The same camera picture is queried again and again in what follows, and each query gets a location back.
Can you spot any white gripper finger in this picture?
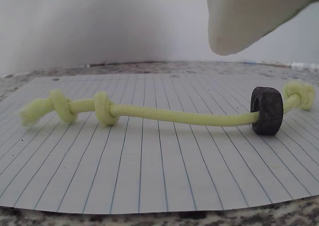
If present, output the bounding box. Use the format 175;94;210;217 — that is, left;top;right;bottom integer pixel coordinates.
205;0;319;56

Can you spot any black hex nut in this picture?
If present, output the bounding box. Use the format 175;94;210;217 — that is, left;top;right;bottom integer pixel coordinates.
250;86;284;136

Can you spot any yellow-green knotted rope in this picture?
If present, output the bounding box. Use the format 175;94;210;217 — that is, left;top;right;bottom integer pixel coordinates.
16;80;316;128

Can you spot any white backdrop board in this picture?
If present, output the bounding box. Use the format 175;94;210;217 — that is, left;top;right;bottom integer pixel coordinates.
0;0;319;78

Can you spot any lined paper sheet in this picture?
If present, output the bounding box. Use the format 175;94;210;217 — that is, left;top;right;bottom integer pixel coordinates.
0;73;319;215

